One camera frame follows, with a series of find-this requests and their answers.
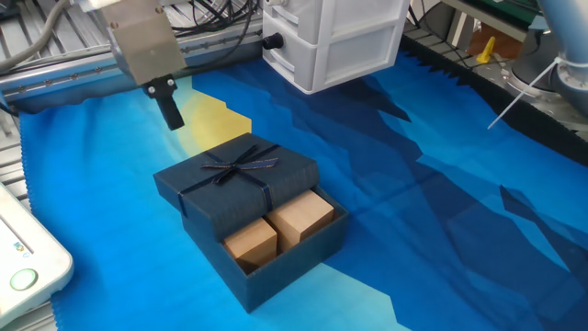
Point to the grey Schunk gripper body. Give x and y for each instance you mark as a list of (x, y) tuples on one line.
[(147, 41)]

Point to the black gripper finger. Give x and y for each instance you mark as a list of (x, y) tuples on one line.
[(167, 108)]

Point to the dark blue ribboned box lid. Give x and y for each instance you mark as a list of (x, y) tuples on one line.
[(229, 200)]

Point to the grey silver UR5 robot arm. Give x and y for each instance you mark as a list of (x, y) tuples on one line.
[(569, 27)]

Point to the small kraft brown box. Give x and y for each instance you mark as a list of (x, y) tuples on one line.
[(252, 243), (301, 215)]

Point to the dark blue gift box base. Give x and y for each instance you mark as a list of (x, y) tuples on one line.
[(285, 280)]

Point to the black round knob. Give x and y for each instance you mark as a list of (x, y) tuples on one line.
[(273, 41)]

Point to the white plastic drawer unit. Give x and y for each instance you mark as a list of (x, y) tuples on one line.
[(358, 46)]

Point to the white teach pendant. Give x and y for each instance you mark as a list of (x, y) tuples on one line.
[(27, 276)]

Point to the blue mountain print cloth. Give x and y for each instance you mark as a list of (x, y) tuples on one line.
[(436, 207)]

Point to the white zip tie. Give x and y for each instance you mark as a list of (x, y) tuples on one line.
[(524, 94)]

